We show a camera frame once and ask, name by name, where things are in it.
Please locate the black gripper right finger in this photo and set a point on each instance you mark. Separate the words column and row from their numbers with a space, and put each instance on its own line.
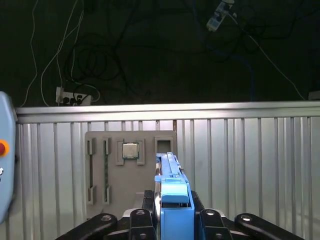
column 210, row 225

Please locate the pale blue teach pendant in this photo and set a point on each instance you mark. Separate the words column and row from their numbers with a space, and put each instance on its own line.
column 6, row 120

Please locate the hard disk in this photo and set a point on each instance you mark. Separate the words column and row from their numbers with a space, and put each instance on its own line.
column 175, row 190

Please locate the grey parts rack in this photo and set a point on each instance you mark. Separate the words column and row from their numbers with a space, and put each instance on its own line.
column 130, row 180

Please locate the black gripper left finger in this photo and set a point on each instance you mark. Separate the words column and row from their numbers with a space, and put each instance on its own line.
column 142, row 225

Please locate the silver CPU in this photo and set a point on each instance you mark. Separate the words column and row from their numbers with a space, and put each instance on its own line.
column 130, row 150

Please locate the white blue power strip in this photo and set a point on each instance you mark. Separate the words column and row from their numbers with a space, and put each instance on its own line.
column 215, row 21

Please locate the green RAM stick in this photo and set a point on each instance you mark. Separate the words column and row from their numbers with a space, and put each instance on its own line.
column 106, row 170

